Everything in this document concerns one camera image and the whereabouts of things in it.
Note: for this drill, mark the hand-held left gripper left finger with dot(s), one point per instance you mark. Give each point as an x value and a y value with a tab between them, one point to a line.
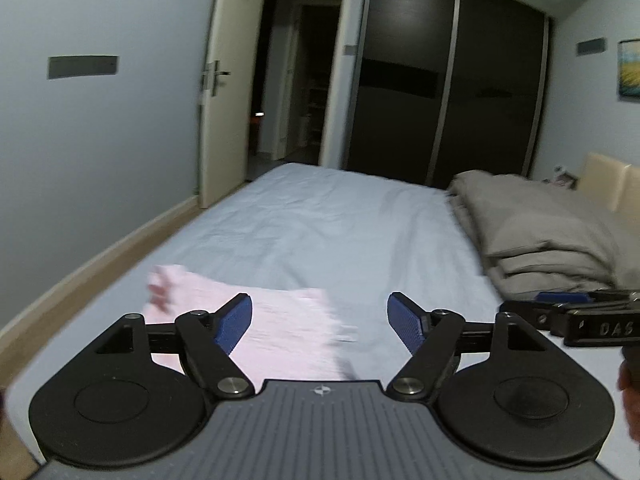
232	322

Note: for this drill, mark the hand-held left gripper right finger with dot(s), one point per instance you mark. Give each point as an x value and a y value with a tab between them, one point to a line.
405	322

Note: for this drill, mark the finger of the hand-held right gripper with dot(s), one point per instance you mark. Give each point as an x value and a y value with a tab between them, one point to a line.
565	297
530	312

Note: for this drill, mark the pink embroidered garment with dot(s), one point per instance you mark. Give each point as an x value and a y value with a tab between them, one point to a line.
285	320

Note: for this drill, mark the person's right hand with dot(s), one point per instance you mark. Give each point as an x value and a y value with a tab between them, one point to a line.
632	405

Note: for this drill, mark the grey folded duvet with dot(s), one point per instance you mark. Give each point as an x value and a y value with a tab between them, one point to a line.
550	270

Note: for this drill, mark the grey pillow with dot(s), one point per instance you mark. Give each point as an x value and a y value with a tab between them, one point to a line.
525	210

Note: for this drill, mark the small bedside device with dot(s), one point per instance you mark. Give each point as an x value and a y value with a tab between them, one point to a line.
565	176

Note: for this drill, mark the cream padded headboard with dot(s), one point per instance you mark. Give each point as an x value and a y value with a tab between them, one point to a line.
612	180

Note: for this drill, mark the bed with light blue sheet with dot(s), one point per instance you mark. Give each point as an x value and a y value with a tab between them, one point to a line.
325	220

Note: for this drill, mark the dark sliding wardrobe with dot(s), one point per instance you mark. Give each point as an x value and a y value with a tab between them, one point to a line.
440	35

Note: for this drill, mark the white door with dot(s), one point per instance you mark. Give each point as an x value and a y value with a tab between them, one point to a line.
230	25

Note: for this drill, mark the framed wall picture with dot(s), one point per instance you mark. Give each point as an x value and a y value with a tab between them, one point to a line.
630	70

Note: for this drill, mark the small grey wall plate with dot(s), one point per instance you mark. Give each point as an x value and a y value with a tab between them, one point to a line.
591	46

